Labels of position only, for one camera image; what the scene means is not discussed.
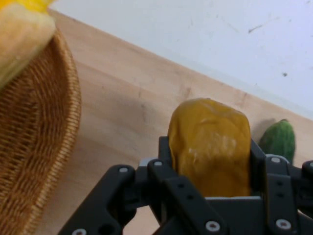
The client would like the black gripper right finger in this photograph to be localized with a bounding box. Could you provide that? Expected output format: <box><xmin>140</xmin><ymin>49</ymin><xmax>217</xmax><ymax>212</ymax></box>
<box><xmin>249</xmin><ymin>139</ymin><xmax>313</xmax><ymax>235</ymax></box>

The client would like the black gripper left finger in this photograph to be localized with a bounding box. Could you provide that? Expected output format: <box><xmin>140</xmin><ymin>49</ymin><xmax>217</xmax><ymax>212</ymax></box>
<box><xmin>58</xmin><ymin>136</ymin><xmax>230</xmax><ymax>235</ymax></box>

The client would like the yellow bell pepper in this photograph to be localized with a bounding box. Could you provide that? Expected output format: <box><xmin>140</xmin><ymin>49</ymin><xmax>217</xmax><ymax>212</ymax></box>
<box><xmin>167</xmin><ymin>97</ymin><xmax>252</xmax><ymax>198</ymax></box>

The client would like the green cucumber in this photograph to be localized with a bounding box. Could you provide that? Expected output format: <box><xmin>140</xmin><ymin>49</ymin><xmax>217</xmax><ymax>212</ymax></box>
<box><xmin>258</xmin><ymin>118</ymin><xmax>297</xmax><ymax>164</ymax></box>

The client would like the brown wicker basket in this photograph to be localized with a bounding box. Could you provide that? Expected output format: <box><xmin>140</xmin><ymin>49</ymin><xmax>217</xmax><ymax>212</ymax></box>
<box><xmin>0</xmin><ymin>27</ymin><xmax>82</xmax><ymax>235</ymax></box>

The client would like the pale cream food item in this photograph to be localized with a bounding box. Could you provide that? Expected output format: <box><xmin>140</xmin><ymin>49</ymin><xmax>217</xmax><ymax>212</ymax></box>
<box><xmin>0</xmin><ymin>6</ymin><xmax>57</xmax><ymax>87</ymax></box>

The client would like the bright yellow food item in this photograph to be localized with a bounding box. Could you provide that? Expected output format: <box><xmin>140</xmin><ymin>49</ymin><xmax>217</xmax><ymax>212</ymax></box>
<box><xmin>0</xmin><ymin>0</ymin><xmax>58</xmax><ymax>14</ymax></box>

